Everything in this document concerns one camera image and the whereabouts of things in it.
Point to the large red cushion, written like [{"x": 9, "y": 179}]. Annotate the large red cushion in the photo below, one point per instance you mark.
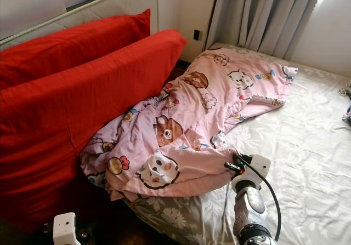
[
  {"x": 71, "y": 47},
  {"x": 71, "y": 124}
]

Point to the grey-green quilted mattress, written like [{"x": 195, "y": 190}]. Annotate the grey-green quilted mattress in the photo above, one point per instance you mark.
[{"x": 131, "y": 1}]

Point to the white window blind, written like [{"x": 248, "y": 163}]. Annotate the white window blind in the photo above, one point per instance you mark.
[{"x": 323, "y": 31}]

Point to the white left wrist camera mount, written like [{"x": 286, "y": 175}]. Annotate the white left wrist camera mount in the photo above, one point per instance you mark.
[{"x": 64, "y": 227}]

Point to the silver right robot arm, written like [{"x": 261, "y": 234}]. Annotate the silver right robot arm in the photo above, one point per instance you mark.
[{"x": 252, "y": 212}]

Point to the bed with pale floral sheet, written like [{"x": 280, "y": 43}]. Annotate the bed with pale floral sheet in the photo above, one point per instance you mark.
[{"x": 312, "y": 141}]

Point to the pink cartoon print blanket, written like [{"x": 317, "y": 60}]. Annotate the pink cartoon print blanket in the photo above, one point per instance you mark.
[{"x": 197, "y": 119}]

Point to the red white blue bolster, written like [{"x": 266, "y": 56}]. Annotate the red white blue bolster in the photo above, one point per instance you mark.
[{"x": 348, "y": 114}]

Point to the grey pleated curtain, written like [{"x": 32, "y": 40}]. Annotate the grey pleated curtain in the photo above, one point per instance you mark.
[{"x": 263, "y": 15}]

